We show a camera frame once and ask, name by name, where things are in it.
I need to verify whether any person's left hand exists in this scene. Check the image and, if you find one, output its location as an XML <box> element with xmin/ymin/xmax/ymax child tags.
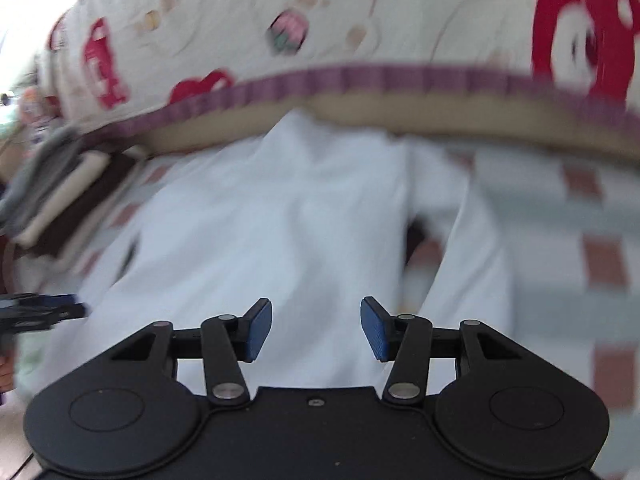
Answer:
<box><xmin>0</xmin><ymin>354</ymin><xmax>16</xmax><ymax>393</ymax></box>

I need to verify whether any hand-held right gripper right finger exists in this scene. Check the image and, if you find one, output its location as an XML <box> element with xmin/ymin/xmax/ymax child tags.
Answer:
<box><xmin>360</xmin><ymin>296</ymin><xmax>526</xmax><ymax>404</ymax></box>

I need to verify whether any colourful blurred object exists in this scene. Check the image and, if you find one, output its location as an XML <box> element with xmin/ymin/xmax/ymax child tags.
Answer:
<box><xmin>17</xmin><ymin>85</ymin><xmax>58</xmax><ymax>133</ymax></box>

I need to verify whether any checked bed sheet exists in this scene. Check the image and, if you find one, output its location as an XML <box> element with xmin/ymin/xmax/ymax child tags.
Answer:
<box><xmin>75</xmin><ymin>149</ymin><xmax>640</xmax><ymax>480</ymax></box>

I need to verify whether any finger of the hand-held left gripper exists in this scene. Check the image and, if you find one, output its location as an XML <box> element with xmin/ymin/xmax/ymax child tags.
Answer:
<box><xmin>0</xmin><ymin>292</ymin><xmax>90</xmax><ymax>332</ymax></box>

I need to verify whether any brown folded cloth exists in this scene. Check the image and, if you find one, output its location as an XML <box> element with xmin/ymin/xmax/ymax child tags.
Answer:
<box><xmin>29</xmin><ymin>152</ymin><xmax>146</xmax><ymax>262</ymax></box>

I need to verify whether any white garment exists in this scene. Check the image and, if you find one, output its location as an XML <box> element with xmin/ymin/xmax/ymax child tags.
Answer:
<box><xmin>20</xmin><ymin>110</ymin><xmax>517</xmax><ymax>402</ymax></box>

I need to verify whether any bear print quilt purple trim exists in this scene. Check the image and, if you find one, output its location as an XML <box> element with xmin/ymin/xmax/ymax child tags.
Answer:
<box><xmin>30</xmin><ymin>0</ymin><xmax>640</xmax><ymax>162</ymax></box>

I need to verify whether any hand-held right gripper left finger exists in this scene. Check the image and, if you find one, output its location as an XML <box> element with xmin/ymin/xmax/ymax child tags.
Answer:
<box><xmin>108</xmin><ymin>297</ymin><xmax>274</xmax><ymax>406</ymax></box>

